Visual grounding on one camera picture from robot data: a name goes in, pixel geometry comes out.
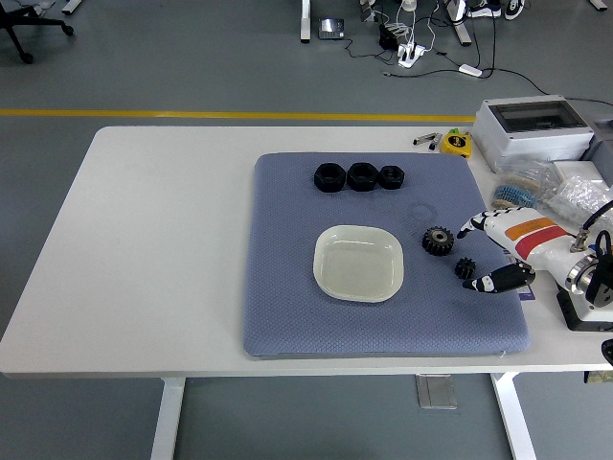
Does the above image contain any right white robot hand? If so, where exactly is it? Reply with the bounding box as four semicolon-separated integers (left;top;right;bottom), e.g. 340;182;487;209
455;206;593;294

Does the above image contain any large black gear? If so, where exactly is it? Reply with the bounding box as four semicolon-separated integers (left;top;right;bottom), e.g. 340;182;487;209
421;225;455;258

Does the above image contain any white flat box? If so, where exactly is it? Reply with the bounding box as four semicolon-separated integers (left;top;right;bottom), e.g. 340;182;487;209
553;160;613;188

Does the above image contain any grey metal box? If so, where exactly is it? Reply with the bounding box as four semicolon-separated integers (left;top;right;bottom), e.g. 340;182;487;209
579;117;613;162

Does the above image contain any small black hex nut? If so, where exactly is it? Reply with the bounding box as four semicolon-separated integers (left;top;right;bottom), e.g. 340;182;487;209
378;165;407;192

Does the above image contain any large black hex nut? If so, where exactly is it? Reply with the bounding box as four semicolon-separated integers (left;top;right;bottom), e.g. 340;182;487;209
346;161;380;193
313;162;346;194

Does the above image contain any clear bag of blue parts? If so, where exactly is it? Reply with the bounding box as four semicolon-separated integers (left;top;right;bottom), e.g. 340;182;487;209
490;160;559;212

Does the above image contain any clear bag of screws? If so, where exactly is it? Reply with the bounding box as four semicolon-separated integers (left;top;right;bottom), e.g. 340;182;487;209
545;174;613;226

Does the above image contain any yellow tape measure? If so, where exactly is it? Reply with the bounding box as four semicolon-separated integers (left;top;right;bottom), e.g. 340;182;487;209
440;127;473;158

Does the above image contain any white square dish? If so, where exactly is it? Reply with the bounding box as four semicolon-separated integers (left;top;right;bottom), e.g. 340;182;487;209
313;223;407;303

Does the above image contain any metal floor plate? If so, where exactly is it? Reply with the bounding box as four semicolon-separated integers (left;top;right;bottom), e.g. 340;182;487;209
415;374;459;410

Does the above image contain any white table leg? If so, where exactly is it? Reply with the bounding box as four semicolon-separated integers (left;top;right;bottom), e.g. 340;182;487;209
150;377;188;460
490;373;537;460

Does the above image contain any white power strip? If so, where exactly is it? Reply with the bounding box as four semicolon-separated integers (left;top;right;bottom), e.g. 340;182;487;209
397;42;427;68

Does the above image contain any blue-grey textured mat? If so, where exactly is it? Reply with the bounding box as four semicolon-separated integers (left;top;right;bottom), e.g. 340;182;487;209
241;151;532;358

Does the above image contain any black office chair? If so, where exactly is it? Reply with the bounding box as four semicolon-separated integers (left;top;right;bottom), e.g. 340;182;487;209
0;0;76;65

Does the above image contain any grey electrical enclosure box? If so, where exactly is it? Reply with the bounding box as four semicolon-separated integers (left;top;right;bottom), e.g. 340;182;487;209
471;94;596;173

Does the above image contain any long black floor cable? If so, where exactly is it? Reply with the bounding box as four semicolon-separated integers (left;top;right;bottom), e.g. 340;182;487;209
381;45;562;97

